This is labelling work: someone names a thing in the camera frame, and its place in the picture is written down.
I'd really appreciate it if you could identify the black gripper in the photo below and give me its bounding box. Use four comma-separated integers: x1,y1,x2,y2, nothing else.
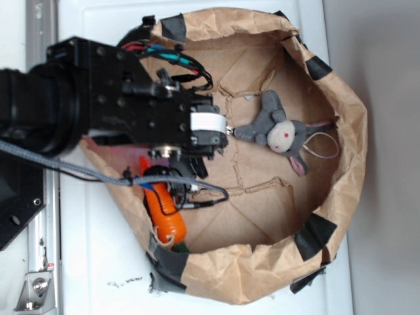
88,41,228,159

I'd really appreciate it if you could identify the orange plastic carrot keychain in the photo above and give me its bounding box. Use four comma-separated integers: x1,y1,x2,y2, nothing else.
138,156,188,247

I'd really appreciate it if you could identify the silver key bunch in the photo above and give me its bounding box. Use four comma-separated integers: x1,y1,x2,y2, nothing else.
226,125,237,138

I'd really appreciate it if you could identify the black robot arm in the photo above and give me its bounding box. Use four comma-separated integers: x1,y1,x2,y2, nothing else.
1,37,228,158

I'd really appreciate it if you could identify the grey plush bunny toy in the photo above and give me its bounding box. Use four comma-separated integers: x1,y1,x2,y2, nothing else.
233,90,334,176

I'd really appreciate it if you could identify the brown paper bag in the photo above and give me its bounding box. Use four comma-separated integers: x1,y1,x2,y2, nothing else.
106,8,368,305

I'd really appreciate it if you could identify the coloured wire bundle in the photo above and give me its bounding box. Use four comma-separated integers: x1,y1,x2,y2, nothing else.
121,41,215,91

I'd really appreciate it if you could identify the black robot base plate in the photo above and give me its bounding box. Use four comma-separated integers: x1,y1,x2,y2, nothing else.
1,154,45,251

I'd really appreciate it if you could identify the aluminium frame rail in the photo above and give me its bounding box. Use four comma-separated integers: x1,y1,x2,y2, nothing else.
25,1,62,314

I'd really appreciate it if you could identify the grey braided cable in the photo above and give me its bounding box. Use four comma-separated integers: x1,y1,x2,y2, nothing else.
0,138,230,209

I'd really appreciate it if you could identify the metal corner bracket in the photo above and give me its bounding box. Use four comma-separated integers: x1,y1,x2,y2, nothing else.
13,271,56,314

